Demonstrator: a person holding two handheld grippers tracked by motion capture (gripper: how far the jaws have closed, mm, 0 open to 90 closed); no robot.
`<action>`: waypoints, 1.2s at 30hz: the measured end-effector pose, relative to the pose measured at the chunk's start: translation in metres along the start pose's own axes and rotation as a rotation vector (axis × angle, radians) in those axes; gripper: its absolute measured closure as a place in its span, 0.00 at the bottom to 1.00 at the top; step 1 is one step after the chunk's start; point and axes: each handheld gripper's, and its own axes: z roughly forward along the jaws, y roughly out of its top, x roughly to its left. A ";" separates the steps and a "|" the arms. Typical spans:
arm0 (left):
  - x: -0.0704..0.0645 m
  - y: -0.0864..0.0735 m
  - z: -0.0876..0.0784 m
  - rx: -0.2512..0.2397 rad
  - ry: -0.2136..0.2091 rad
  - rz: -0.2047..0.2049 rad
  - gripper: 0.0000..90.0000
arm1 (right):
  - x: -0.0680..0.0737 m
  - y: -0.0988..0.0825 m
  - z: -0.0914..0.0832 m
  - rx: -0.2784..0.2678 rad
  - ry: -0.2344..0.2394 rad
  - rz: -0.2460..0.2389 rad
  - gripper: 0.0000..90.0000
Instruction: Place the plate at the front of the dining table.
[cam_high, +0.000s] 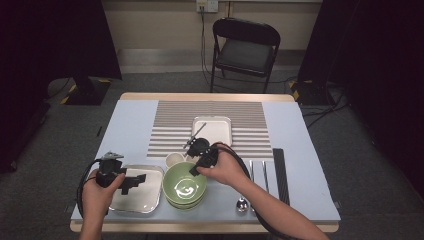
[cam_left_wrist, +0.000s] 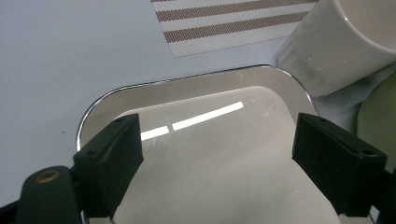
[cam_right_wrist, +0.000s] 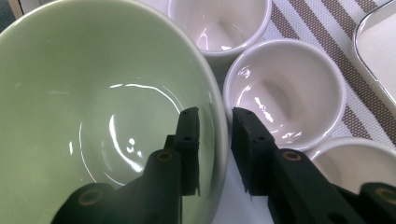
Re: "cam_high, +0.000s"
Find light blue table mat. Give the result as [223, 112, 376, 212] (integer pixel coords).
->
[70, 99, 342, 224]

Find person's right hand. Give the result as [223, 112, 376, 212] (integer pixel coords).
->
[196, 143, 251, 188]

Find row of black chopsticks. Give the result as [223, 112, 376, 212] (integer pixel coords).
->
[272, 148, 291, 206]

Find black stand base striped tape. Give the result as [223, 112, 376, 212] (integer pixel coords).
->
[59, 73, 113, 106]
[288, 79, 334, 107]

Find black floor cables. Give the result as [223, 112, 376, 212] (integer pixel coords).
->
[299, 84, 351, 131]

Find striped placemat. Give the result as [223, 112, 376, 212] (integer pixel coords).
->
[146, 100, 274, 159]

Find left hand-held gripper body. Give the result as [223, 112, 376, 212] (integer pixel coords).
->
[95, 151, 128, 188]

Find square white plate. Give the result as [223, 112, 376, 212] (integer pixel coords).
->
[108, 164, 164, 214]
[191, 115, 233, 148]

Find white wall outlet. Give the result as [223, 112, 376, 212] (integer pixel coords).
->
[195, 0, 219, 14]

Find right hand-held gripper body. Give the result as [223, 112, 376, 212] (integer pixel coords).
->
[182, 122, 219, 169]

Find black curtain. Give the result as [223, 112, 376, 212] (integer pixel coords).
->
[297, 0, 424, 201]
[0, 0, 123, 174]

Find person's left hand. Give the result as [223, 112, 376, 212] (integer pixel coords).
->
[82, 169, 126, 218]

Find black folding chair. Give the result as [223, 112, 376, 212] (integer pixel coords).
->
[209, 17, 282, 94]

